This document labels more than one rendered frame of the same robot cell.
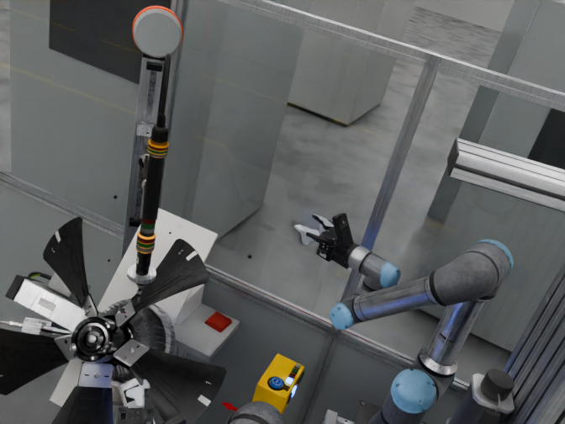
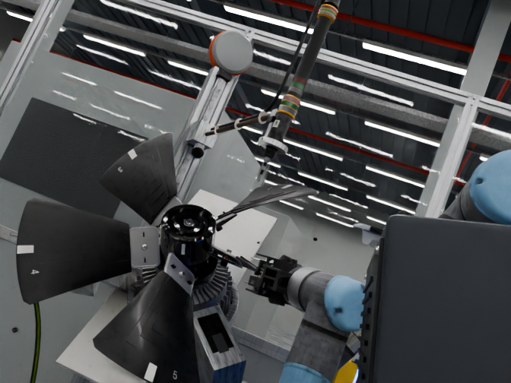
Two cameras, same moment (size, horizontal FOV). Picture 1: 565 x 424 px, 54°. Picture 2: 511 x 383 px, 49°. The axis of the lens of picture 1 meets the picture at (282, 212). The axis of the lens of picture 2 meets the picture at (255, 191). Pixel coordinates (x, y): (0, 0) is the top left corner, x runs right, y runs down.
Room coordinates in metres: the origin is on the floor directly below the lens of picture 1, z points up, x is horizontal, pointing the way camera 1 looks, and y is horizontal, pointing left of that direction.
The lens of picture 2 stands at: (-0.13, 0.36, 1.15)
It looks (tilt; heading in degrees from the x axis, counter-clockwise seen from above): 9 degrees up; 357
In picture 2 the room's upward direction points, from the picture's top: 22 degrees clockwise
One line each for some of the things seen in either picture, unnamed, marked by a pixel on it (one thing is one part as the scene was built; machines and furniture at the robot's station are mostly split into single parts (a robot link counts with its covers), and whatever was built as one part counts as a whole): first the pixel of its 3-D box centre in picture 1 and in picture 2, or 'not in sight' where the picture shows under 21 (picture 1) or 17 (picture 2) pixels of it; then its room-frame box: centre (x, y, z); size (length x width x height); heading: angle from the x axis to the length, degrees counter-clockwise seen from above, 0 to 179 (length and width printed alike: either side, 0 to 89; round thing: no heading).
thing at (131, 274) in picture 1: (143, 257); (277, 128); (1.12, 0.30, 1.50); 0.09 x 0.07 x 0.10; 19
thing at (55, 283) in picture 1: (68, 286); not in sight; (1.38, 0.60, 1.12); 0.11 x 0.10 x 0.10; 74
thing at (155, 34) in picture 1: (157, 32); (230, 53); (1.79, 0.53, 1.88); 0.17 x 0.15 x 0.16; 74
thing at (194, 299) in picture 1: (175, 295); not in sight; (1.72, 0.32, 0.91); 0.17 x 0.16 x 0.11; 164
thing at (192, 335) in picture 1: (185, 321); not in sight; (1.67, 0.26, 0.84); 0.36 x 0.24 x 0.03; 74
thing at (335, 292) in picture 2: not in sight; (335, 302); (0.73, 0.14, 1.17); 0.11 x 0.08 x 0.09; 21
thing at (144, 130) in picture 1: (146, 140); (201, 135); (1.70, 0.50, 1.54); 0.10 x 0.07 x 0.08; 19
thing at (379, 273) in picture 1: (379, 272); not in sight; (1.44, -0.33, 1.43); 0.11 x 0.08 x 0.09; 57
